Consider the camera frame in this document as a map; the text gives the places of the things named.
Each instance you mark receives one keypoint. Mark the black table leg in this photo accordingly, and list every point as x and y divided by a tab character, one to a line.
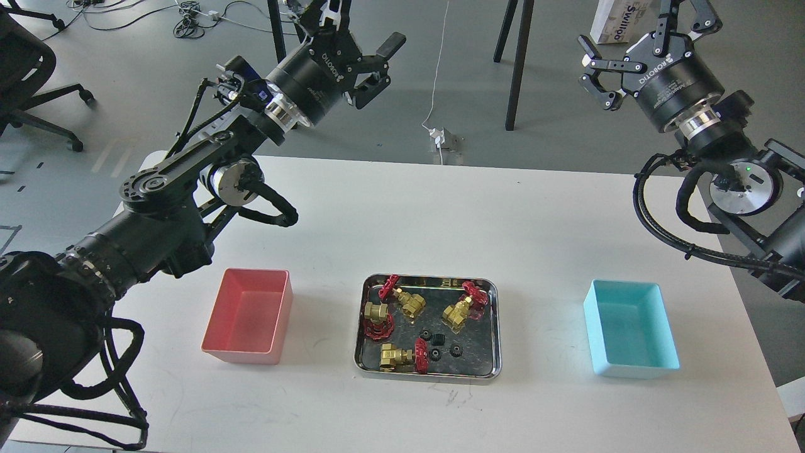
276	29
524	31

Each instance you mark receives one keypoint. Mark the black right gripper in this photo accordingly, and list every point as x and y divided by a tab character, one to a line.
676	78

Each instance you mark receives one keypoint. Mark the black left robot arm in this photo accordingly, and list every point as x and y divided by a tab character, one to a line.
65	356

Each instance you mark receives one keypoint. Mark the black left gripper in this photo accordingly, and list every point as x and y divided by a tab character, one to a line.
309	82

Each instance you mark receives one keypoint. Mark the metal tray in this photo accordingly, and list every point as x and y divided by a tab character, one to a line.
421	327

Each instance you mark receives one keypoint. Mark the pink plastic box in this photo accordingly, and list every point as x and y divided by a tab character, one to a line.
250	317

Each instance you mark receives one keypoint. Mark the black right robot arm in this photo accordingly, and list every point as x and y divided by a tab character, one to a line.
727	178

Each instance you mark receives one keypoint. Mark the brass valve red handle bottom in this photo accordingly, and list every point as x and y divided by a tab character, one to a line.
392	357

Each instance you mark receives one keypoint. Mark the brass valve red handle top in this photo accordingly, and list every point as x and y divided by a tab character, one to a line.
411	305

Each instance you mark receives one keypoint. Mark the brass valve red handle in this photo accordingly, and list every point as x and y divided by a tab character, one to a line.
470	305
377	321
411	305
392	357

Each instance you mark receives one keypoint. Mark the blue plastic box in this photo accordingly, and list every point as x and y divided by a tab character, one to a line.
628	330

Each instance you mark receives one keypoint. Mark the white power adapter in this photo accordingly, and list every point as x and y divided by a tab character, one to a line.
442	140

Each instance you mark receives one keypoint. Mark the black office chair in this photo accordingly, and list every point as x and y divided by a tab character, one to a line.
27	63

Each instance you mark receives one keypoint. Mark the white cardboard box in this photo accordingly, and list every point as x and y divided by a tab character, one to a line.
615	22

